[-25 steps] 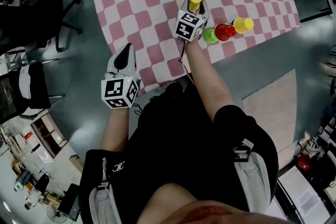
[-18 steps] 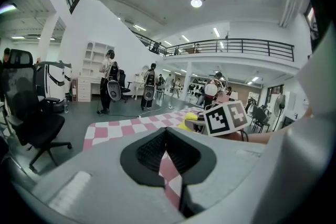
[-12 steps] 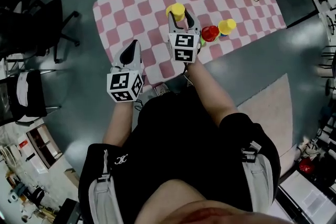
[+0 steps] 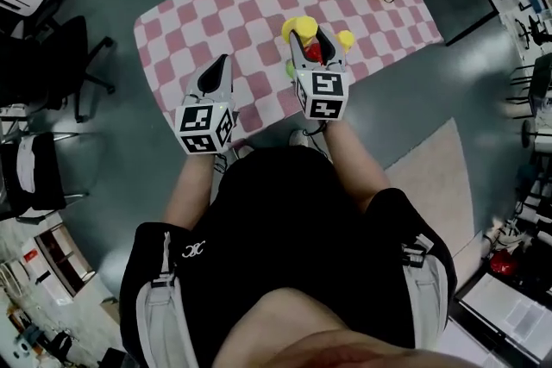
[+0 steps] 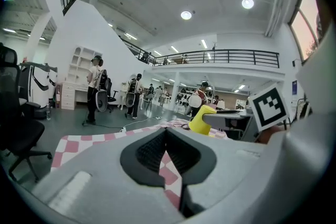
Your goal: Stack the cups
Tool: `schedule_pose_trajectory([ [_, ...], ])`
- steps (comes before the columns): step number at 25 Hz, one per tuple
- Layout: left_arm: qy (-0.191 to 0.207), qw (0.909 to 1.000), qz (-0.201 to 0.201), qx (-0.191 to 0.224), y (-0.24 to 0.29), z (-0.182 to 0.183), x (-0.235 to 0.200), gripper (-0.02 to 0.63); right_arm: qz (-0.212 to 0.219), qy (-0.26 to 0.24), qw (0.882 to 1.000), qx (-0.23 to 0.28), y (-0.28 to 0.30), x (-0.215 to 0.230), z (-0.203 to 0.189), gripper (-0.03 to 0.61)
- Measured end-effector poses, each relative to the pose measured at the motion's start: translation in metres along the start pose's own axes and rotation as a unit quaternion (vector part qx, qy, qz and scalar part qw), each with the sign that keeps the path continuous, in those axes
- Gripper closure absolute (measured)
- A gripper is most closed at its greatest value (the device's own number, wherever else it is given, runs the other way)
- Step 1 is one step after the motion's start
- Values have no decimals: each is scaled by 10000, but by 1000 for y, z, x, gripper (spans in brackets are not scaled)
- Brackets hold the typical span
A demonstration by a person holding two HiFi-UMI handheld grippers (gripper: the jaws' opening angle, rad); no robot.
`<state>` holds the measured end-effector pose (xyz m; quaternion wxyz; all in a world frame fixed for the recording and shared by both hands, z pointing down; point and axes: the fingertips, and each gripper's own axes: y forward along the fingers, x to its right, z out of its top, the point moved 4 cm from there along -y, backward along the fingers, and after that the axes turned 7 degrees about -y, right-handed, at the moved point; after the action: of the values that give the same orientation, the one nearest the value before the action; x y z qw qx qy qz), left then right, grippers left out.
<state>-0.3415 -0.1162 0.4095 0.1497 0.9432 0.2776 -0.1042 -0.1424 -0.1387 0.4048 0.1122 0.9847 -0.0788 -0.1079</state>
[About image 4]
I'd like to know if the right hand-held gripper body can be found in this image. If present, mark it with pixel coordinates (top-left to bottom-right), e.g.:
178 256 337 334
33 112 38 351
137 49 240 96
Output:
292 59 350 122

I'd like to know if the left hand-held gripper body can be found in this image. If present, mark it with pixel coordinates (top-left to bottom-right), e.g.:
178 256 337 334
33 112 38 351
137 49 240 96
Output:
174 92 240 155

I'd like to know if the red paper cup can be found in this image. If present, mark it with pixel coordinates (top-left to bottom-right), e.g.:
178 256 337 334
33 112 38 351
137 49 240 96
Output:
303 41 325 65

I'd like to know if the yellow paper cup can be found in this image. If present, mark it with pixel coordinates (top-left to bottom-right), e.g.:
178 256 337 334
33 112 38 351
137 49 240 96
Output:
281 16 319 48
335 29 356 55

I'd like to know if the person's right forearm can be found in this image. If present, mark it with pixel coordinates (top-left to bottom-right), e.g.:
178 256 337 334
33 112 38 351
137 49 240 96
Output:
323 119 392 212

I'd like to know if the person's left forearm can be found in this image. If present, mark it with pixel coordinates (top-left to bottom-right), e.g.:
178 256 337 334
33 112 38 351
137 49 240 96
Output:
162 153 219 229

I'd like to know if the person's right shoe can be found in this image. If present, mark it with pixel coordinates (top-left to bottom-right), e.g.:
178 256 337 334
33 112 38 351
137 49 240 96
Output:
288 128 310 148

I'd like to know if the pink checkered tablecloth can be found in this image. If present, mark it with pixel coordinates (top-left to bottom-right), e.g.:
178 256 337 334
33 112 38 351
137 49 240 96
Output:
132 0 445 153

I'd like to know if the person's black shirt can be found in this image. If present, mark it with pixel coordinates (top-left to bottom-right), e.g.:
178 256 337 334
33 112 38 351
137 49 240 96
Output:
118 146 458 368

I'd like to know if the beige floor mat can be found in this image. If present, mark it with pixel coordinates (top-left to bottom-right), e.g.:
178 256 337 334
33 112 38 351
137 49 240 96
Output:
383 117 475 272

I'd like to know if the black office chair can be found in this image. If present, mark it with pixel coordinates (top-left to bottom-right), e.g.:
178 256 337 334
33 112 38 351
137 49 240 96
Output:
0 15 117 124

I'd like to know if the black mesh chair white cloth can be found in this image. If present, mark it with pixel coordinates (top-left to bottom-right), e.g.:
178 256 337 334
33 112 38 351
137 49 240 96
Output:
0 131 91 223

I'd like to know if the person's neck and chin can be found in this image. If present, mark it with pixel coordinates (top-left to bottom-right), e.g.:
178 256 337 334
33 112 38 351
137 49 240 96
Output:
213 287 488 368

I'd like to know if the red round object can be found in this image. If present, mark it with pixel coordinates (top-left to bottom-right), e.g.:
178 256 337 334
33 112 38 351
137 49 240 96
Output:
489 248 518 276

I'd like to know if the black wrist cord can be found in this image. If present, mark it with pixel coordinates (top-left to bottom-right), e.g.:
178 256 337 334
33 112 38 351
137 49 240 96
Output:
306 120 331 138

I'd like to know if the white shoulder strap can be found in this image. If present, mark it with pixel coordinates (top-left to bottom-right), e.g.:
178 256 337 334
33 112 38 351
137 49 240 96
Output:
135 231 199 368
400 233 450 350

